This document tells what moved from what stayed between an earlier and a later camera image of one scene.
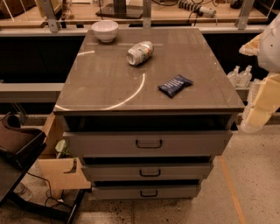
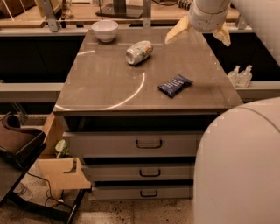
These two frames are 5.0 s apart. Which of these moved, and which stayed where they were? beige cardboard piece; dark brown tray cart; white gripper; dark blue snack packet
Moved: white gripper
Stayed: dark brown tray cart; dark blue snack packet; beige cardboard piece
